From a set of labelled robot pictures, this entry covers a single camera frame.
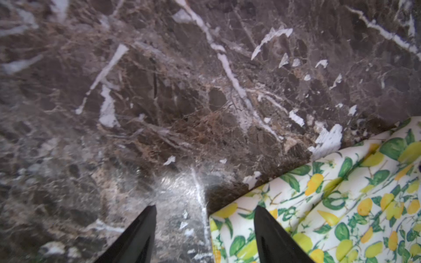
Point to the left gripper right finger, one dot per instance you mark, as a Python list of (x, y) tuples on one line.
[(274, 244)]

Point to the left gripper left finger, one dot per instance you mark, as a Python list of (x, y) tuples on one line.
[(135, 244)]

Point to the lemon print skirt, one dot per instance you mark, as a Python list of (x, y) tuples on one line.
[(361, 204)]

